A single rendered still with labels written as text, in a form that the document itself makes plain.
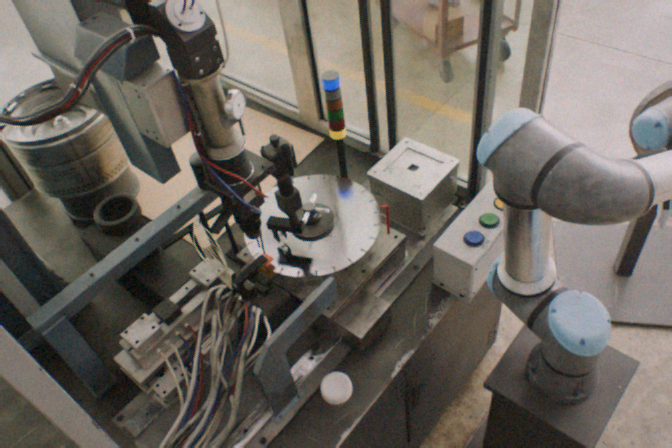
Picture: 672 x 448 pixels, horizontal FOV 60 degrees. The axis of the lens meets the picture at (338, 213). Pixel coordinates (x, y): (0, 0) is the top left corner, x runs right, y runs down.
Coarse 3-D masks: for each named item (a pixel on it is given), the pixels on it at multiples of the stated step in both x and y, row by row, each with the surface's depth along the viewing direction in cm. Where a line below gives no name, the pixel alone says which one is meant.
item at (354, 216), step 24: (312, 192) 148; (336, 192) 147; (360, 192) 146; (264, 216) 144; (336, 216) 141; (360, 216) 140; (264, 240) 138; (288, 240) 137; (312, 240) 137; (336, 240) 136; (360, 240) 135; (288, 264) 133; (312, 264) 132; (336, 264) 131
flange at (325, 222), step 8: (328, 208) 142; (304, 216) 139; (320, 216) 139; (328, 216) 140; (312, 224) 138; (320, 224) 138; (328, 224) 138; (304, 232) 137; (312, 232) 137; (320, 232) 137; (328, 232) 138
